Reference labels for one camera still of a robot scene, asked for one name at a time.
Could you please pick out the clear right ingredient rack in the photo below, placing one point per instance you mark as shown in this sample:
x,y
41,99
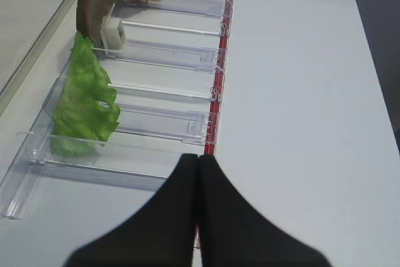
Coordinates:
x,y
168,77

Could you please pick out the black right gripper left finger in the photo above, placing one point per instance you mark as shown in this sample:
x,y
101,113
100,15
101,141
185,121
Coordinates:
x,y
161,233

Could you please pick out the white pusher block near patty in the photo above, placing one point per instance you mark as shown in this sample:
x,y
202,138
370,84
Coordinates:
x,y
113,34

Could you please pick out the white metal baking tray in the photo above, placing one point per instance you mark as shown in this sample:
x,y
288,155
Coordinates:
x,y
26,28

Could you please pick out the upright brown meat patty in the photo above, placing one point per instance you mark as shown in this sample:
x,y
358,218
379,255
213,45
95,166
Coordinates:
x,y
89,18

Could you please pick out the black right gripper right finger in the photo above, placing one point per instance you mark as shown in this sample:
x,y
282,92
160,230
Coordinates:
x,y
233,233

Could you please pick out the large green lettuce leaf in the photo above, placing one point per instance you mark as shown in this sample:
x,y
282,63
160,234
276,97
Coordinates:
x,y
86,111

